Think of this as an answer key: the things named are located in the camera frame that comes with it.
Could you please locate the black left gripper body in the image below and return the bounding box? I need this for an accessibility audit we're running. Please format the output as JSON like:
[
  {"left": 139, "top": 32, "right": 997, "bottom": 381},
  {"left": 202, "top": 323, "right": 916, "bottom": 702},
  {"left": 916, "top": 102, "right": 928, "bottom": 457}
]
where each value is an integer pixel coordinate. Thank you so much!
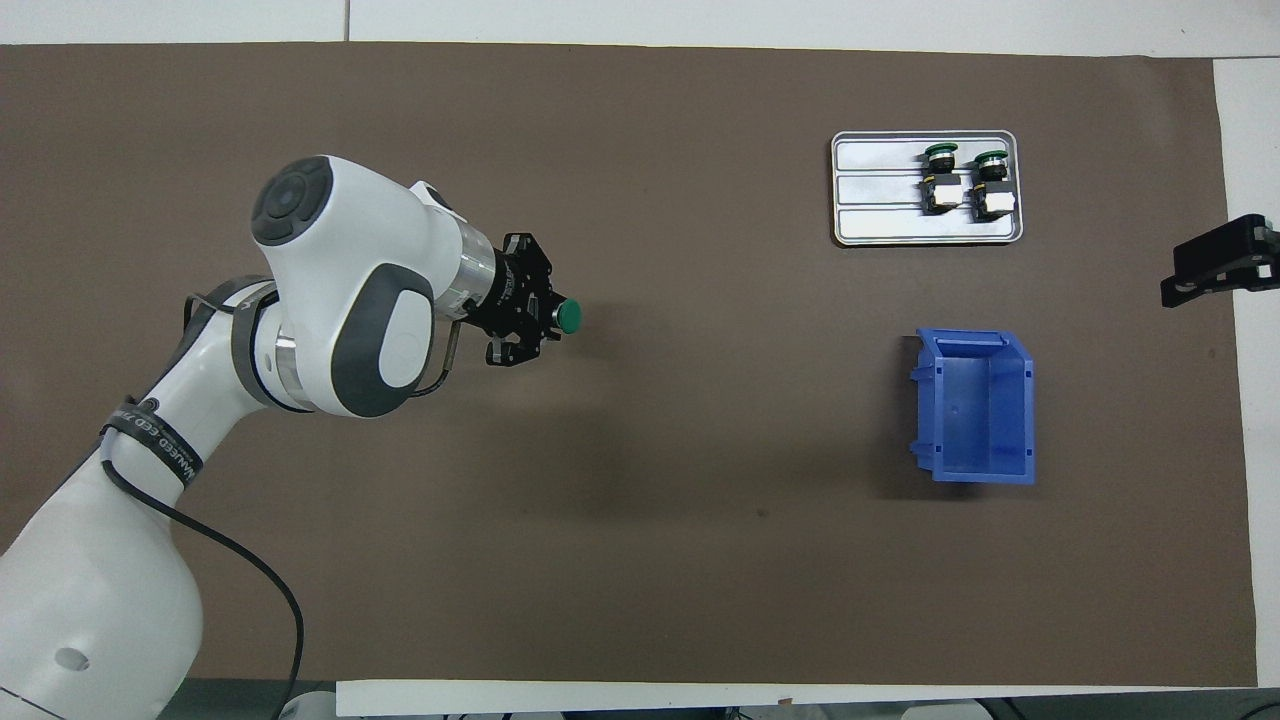
[{"left": 470, "top": 250, "right": 536, "bottom": 336}]

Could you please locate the brown table mat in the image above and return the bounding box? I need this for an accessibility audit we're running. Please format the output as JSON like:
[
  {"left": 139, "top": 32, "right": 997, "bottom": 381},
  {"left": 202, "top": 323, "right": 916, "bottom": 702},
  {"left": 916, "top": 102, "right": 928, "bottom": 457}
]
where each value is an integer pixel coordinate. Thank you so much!
[{"left": 0, "top": 42, "right": 1259, "bottom": 689}]

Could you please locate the blue plastic bin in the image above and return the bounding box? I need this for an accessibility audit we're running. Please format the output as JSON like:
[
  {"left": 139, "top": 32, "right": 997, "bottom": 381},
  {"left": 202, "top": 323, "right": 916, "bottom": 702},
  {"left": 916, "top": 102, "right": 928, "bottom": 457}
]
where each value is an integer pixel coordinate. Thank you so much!
[{"left": 908, "top": 327, "right": 1037, "bottom": 487}]

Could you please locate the grey metal tray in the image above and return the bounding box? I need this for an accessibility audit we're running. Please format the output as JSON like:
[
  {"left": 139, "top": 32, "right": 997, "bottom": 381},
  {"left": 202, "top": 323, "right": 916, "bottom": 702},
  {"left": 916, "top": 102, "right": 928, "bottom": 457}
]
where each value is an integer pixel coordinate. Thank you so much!
[{"left": 830, "top": 130, "right": 1024, "bottom": 248}]

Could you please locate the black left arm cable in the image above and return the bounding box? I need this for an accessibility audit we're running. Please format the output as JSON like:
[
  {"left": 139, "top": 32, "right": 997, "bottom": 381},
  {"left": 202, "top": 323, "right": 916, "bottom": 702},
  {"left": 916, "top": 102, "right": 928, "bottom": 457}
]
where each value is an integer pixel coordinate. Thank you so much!
[{"left": 100, "top": 285, "right": 463, "bottom": 720}]

